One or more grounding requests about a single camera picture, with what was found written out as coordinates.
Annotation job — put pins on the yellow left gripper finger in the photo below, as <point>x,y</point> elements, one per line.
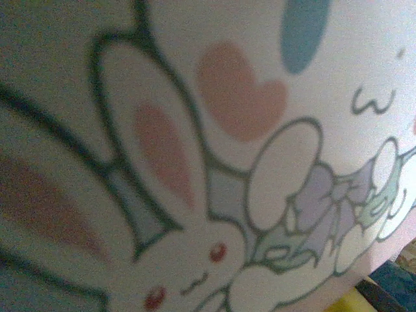
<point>356,302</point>

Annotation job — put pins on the blue cartoon tin box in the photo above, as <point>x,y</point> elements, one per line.
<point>195,130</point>

